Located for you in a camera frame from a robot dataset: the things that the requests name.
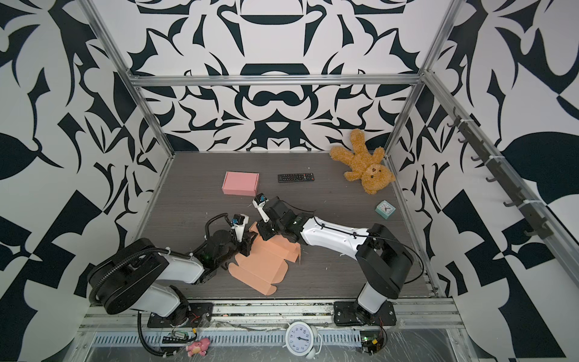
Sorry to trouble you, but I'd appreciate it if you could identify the peach paper box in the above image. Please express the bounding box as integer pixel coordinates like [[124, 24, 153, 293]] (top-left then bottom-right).
[[228, 235, 301, 296]]

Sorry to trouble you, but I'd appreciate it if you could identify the black tv remote control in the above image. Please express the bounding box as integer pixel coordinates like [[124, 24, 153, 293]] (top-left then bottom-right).
[[277, 173, 315, 183]]

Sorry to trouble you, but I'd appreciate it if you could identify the pink paper box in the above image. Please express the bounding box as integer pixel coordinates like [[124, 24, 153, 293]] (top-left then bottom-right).
[[222, 171, 259, 197]]

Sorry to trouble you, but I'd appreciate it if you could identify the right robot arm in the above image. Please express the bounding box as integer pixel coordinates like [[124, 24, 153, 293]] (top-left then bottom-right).
[[253, 194, 425, 324]]

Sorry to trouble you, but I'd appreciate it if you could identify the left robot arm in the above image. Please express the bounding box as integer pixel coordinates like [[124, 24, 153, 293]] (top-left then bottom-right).
[[87, 213, 258, 318]]

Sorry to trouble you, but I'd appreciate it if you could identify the green circuit board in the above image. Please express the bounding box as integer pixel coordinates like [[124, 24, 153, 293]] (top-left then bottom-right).
[[161, 330, 197, 345]]

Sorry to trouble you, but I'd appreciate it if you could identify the small pink toy figure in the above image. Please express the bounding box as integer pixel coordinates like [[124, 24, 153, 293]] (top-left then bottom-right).
[[186, 338, 211, 357]]

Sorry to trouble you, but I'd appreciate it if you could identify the brown teddy bear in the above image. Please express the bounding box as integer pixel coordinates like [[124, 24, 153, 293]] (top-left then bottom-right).
[[330, 129, 396, 195]]

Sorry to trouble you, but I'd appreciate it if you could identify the small green alarm clock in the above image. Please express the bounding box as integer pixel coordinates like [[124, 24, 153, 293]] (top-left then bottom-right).
[[375, 201, 396, 220]]

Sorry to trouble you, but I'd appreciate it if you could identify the white round table clock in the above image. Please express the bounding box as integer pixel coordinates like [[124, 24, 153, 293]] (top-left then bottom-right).
[[284, 321, 323, 360]]

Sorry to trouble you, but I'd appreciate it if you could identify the black electronics module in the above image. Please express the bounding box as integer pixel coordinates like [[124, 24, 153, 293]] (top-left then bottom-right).
[[360, 329, 388, 355]]

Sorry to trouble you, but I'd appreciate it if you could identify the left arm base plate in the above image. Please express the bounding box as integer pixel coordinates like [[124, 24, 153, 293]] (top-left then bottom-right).
[[147, 303, 214, 328]]

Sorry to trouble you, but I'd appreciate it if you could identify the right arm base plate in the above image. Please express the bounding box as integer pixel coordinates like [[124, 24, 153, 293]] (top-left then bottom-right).
[[333, 301, 397, 327]]

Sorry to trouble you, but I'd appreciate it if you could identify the black corrugated cable conduit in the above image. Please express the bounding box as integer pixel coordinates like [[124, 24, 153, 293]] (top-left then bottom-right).
[[136, 311, 177, 358]]

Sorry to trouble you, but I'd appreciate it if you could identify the black wall hook rack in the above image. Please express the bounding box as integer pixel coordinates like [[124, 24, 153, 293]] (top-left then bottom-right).
[[450, 110, 554, 240]]

